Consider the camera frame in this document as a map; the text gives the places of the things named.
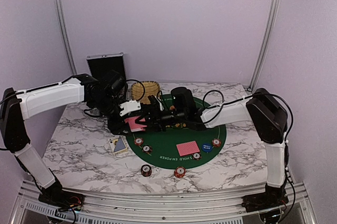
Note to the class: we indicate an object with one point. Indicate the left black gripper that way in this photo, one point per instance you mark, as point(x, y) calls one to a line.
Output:
point(115, 126)

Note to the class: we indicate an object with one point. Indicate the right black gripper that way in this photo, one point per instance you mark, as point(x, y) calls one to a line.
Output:
point(155, 119)

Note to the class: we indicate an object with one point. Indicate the red playing card deck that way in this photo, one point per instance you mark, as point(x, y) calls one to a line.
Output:
point(134, 126)

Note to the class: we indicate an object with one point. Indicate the dealt card bottom seat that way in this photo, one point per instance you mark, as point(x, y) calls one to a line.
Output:
point(187, 148)

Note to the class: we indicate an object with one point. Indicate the blue small blind button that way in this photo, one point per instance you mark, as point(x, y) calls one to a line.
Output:
point(206, 147)

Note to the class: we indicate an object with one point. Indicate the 5 chip stack mat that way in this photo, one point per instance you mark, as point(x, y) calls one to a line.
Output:
point(216, 142)

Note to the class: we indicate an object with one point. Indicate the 100 chip stack bottom mat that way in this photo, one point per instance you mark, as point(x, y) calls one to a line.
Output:
point(196, 156)

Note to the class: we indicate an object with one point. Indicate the red tan 5 chip stack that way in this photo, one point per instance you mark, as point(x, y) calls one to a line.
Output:
point(179, 172)

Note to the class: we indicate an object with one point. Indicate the black red 100 chip stack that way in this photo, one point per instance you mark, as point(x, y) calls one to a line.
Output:
point(146, 170)

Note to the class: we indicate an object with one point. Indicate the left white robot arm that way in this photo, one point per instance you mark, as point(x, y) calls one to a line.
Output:
point(19, 106)

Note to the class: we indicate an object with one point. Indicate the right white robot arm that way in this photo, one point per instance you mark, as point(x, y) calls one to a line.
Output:
point(269, 118)

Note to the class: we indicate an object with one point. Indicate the woven bamboo basket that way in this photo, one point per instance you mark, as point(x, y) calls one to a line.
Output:
point(141, 91)

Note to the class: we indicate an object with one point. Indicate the playing card box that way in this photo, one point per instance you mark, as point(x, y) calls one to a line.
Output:
point(118, 145)

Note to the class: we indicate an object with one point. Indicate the round green poker mat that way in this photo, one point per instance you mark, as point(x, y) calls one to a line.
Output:
point(165, 154)

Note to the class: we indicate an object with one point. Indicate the aluminium poker case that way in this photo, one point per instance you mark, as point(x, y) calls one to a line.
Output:
point(101, 65)

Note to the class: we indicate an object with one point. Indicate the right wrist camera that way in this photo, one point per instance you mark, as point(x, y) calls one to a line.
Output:
point(183, 102)

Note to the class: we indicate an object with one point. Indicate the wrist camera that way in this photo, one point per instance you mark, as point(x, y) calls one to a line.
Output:
point(129, 106)
point(183, 102)

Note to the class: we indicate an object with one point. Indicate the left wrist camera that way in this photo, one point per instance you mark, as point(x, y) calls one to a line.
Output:
point(129, 106)

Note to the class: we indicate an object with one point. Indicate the aluminium front rail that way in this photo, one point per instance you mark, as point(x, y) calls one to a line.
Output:
point(223, 206)

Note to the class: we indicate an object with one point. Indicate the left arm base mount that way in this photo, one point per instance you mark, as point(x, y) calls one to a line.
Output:
point(61, 198)

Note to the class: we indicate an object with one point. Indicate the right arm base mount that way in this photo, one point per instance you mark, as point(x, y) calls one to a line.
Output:
point(264, 200)

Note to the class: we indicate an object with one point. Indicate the left aluminium frame post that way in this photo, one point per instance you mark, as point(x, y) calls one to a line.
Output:
point(64, 35)

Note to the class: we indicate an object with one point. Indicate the aluminium frame post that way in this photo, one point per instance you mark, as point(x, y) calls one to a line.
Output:
point(271, 19)
point(64, 35)

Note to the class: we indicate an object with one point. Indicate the right aluminium frame post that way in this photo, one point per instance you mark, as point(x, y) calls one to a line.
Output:
point(271, 19)

